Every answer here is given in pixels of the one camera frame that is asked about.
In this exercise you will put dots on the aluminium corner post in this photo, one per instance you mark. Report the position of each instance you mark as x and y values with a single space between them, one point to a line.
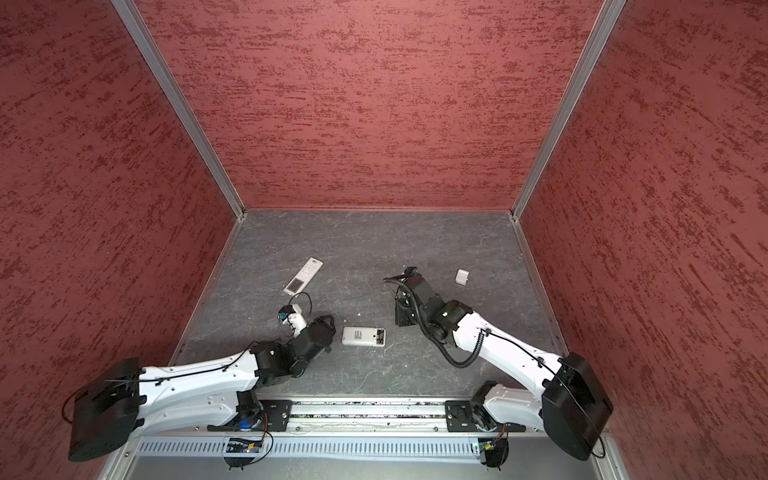
605 22
133 21

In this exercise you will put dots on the white remote with batteries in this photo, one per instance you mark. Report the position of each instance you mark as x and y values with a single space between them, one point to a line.
363 336

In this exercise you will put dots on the perforated cable duct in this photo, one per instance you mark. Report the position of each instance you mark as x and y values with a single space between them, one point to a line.
449 449

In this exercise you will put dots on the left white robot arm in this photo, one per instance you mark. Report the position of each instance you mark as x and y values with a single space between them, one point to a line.
130 400

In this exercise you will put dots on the white remote with screen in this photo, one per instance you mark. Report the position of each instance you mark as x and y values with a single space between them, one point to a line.
303 277

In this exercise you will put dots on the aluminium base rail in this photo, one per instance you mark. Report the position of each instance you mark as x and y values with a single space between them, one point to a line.
360 414

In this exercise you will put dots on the white battery cover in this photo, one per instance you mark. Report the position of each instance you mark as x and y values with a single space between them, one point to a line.
462 277

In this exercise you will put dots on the black mounting plate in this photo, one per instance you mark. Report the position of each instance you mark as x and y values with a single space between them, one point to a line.
267 416
463 416

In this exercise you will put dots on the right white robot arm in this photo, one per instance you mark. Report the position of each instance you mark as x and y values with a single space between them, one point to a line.
467 337

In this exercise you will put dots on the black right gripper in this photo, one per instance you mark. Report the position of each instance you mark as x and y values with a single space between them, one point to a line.
402 320

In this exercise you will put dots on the aluminium corner post right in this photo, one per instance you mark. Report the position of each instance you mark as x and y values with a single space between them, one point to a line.
605 22

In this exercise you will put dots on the aluminium corner post left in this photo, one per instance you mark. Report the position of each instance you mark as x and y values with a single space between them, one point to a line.
133 21

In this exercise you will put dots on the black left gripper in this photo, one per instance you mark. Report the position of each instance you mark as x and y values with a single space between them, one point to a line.
323 319

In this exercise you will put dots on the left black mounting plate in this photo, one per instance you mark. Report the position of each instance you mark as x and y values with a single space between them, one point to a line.
267 416

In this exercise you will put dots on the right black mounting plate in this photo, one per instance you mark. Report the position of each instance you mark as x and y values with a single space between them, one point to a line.
463 416

